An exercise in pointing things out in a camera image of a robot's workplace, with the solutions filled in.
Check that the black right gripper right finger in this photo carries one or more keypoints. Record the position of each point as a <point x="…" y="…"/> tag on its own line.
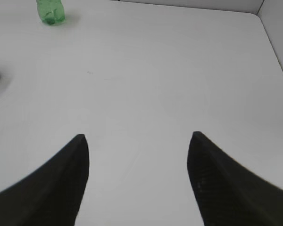
<point x="227" y="193"/>

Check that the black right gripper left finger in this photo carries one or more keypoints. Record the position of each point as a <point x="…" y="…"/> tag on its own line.
<point x="52" y="194"/>

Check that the green soda bottle yellow cap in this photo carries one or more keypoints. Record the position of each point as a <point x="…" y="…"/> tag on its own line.
<point x="50" y="11"/>

